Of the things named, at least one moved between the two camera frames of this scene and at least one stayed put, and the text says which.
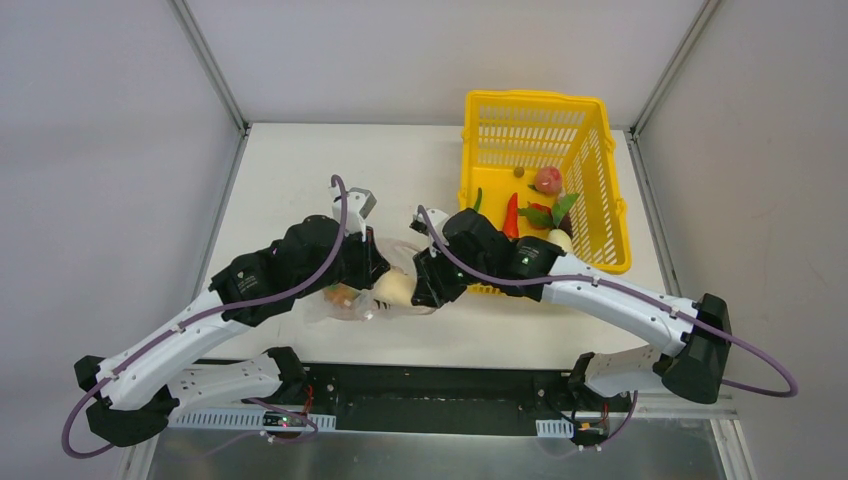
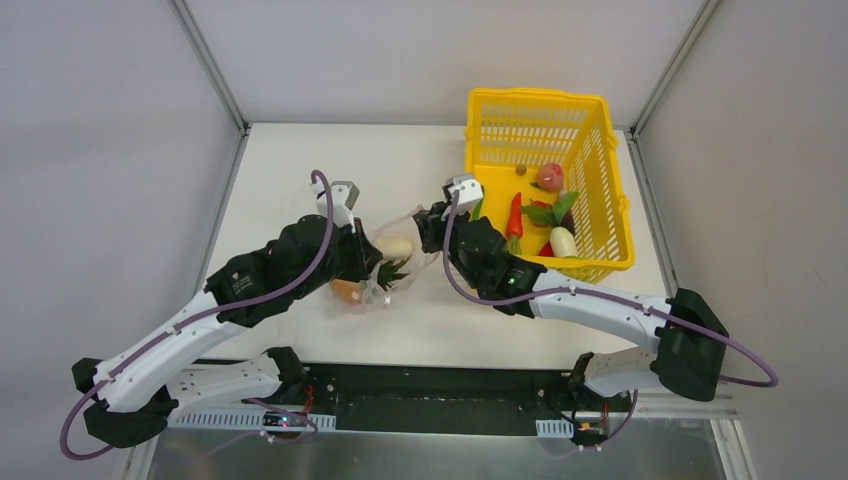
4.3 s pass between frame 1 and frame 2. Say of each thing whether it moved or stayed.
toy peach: stayed
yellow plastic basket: stayed
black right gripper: moved
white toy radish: moved
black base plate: stayed
